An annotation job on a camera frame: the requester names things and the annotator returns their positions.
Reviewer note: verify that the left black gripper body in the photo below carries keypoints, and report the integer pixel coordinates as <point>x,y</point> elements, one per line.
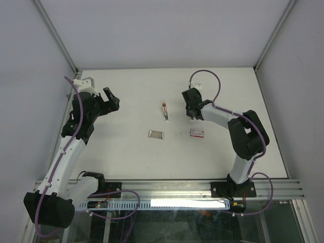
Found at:
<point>101,108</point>

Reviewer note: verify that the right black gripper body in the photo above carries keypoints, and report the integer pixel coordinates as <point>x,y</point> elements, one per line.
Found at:
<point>188,113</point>

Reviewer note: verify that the red white staple box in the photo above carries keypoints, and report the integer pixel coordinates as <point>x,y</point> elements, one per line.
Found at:
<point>197,133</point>

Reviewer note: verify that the pink mini stapler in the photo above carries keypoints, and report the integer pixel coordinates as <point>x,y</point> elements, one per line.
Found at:
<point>165,112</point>

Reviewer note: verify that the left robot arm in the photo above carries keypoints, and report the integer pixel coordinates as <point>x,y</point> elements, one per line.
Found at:
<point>53,204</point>

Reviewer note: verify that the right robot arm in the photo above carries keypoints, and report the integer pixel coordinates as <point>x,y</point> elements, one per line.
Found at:
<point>248,137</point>

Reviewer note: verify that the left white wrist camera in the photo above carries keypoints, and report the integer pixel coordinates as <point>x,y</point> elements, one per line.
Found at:
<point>86,85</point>

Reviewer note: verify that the white slotted cable duct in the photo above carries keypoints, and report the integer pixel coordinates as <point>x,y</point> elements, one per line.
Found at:
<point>156,204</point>

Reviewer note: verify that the aluminium mounting rail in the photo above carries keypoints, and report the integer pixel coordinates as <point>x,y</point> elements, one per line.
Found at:
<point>257,189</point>

